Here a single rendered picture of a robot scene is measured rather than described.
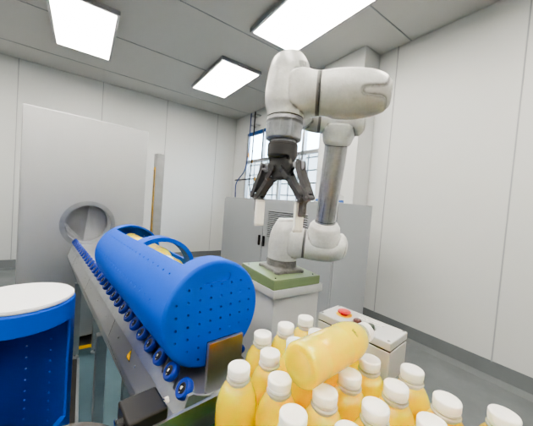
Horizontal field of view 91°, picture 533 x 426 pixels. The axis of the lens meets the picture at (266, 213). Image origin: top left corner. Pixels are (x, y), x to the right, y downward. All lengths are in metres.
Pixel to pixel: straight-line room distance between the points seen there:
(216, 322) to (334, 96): 0.63
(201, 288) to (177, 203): 5.43
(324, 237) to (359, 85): 0.80
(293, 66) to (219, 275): 0.54
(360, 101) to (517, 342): 2.83
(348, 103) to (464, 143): 2.68
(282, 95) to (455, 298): 2.91
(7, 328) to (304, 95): 1.01
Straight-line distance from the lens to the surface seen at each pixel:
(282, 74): 0.67
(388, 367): 0.74
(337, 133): 1.19
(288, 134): 0.63
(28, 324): 1.07
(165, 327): 0.70
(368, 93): 0.66
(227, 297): 0.76
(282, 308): 1.31
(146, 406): 0.64
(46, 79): 6.14
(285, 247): 1.32
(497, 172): 3.15
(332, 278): 2.40
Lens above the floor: 1.39
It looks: 2 degrees down
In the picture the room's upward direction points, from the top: 4 degrees clockwise
